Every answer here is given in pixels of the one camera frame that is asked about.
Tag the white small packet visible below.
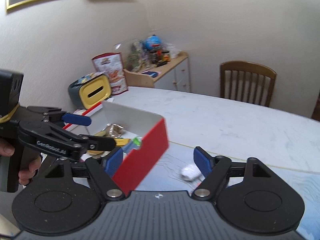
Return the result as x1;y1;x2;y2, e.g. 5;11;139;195
180;164;202;181

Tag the brown foil snack packet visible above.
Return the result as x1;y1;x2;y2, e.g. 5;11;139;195
95;124;125;138

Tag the red and white cardboard box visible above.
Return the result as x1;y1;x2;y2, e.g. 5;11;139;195
63;101;169;194

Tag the yellow duck plush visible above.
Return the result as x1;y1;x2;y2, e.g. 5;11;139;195
86;150;105;155

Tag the person left hand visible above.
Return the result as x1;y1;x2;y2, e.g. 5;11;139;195
1;139;42;186

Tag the yellow grey tissue box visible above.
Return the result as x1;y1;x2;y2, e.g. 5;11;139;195
68;72;112;109

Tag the red white snack bag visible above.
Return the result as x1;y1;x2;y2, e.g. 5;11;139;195
92;53;128;95

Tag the brown wooden chair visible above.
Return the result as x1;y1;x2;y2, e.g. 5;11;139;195
220;61;277;107

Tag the wooden sideboard cabinet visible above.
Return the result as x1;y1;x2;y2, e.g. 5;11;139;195
124;51;192;93

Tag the dark jar on cabinet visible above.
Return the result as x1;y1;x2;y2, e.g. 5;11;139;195
150;50;159;64

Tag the blue globe toy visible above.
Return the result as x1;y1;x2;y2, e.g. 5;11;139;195
144;35;161;50

